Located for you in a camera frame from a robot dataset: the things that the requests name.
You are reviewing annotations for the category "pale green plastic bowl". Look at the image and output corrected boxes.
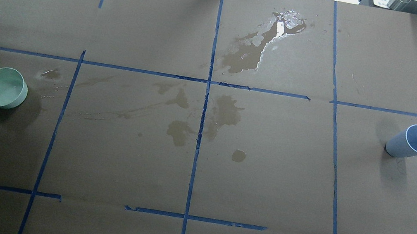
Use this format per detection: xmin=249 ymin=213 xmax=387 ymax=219
xmin=0 ymin=67 xmax=29 ymax=109

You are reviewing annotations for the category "light blue plastic cup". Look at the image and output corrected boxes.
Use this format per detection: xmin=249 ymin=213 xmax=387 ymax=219
xmin=384 ymin=124 xmax=417 ymax=158

